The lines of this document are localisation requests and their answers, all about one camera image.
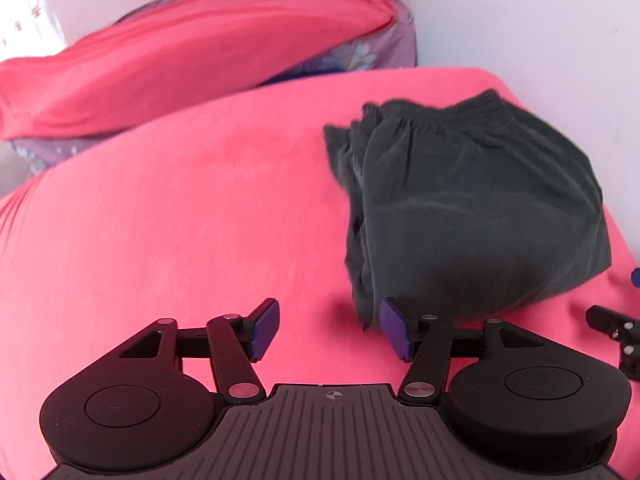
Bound dark grey pants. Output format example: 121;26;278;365
322;89;613;333

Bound red pillow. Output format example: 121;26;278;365
0;0;398;142

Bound red bed blanket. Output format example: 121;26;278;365
0;66;640;480

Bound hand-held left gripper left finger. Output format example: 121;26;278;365
117;298;281;406

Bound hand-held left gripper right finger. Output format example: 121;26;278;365
379;297;546;407

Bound white floral curtain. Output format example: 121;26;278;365
0;0;66;63

